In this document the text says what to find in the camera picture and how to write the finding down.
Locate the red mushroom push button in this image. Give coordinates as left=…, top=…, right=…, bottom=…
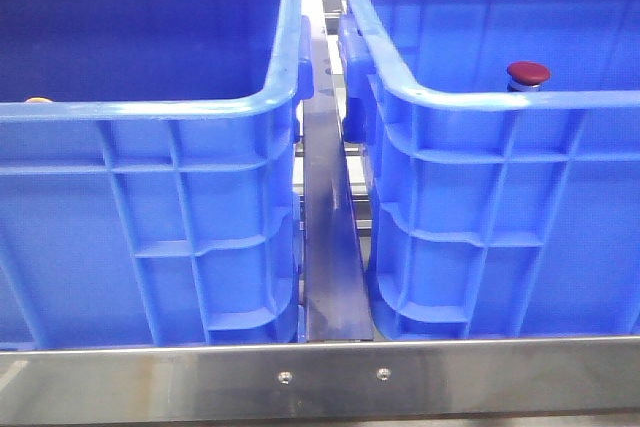
left=506, top=61, right=551, bottom=92

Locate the yellow mushroom push button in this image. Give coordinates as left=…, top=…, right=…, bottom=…
left=24, top=96, right=53, bottom=103

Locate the large blue crate right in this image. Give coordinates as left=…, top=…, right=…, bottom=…
left=340, top=0, right=639, bottom=340

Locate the large blue crate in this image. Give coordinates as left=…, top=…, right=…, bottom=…
left=340, top=0, right=639, bottom=340
left=1, top=0, right=314, bottom=351

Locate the large blue crate left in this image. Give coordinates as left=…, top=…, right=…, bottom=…
left=1, top=0, right=314, bottom=351

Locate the metal divider rail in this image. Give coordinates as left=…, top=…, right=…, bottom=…
left=303, top=31, right=374, bottom=342

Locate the left rail screw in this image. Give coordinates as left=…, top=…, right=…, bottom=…
left=278, top=371, right=293, bottom=385

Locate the rail screw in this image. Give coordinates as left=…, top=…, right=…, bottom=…
left=278, top=371, right=293, bottom=385
left=376, top=368, right=391, bottom=381

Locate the right rail screw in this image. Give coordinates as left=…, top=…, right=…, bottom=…
left=376, top=368, right=391, bottom=381

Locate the stainless steel front rail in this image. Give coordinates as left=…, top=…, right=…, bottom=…
left=1, top=337, right=639, bottom=426

